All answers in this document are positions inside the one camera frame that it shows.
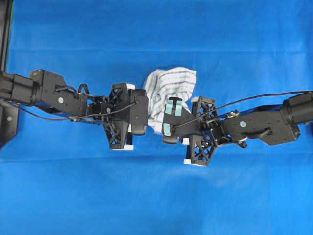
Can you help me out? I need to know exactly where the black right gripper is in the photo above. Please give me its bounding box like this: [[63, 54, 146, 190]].
[[183, 96, 233, 166]]

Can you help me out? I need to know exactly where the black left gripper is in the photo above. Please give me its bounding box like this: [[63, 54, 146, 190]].
[[87, 83, 134, 150]]

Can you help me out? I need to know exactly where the white blue striped towel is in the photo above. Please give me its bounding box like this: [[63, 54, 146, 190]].
[[143, 67, 197, 135]]

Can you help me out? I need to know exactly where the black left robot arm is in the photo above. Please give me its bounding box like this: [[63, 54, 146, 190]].
[[0, 69, 137, 150]]

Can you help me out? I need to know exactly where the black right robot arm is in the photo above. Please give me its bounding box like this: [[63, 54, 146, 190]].
[[182, 92, 313, 166]]

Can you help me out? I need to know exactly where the blue table cloth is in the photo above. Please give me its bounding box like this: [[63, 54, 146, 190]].
[[0, 0, 313, 235]]

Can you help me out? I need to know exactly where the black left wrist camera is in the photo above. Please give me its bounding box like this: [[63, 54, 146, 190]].
[[129, 89, 149, 135]]

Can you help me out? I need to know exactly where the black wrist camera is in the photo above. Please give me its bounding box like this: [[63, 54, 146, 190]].
[[129, 89, 149, 135], [162, 97, 201, 144]]

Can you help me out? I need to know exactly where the black right camera cable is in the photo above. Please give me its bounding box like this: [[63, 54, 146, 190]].
[[172, 91, 313, 129]]

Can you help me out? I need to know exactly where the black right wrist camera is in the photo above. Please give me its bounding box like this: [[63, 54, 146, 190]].
[[162, 97, 201, 144]]

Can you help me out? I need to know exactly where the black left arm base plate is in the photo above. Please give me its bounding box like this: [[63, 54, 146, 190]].
[[0, 99, 19, 148]]

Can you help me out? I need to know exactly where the black aluminium table frame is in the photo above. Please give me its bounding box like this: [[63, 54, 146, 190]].
[[0, 0, 14, 73]]

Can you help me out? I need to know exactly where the grey left camera cable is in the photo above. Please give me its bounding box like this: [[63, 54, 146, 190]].
[[0, 97, 137, 122]]

